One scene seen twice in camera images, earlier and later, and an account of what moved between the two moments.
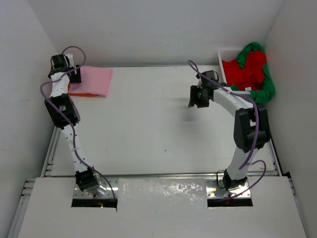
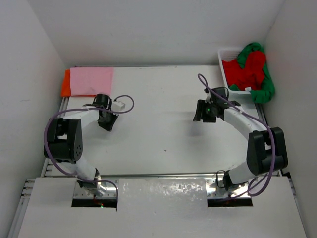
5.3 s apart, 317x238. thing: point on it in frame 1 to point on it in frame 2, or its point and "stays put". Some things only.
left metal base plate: (95, 192) stays put
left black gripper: (75, 78) to (109, 127)
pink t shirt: (94, 80) stays put
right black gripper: (194, 99) to (201, 105)
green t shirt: (266, 91) stays put
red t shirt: (250, 77) stays put
